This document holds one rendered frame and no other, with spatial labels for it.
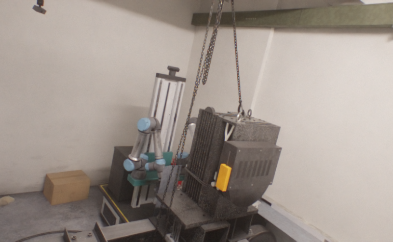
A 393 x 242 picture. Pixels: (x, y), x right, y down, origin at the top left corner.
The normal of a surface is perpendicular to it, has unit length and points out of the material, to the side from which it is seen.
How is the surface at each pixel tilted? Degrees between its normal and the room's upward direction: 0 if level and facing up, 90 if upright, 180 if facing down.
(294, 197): 90
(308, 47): 90
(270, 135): 90
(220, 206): 90
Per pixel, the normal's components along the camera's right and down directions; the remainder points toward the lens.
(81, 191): 0.67, 0.27
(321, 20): -0.79, -0.07
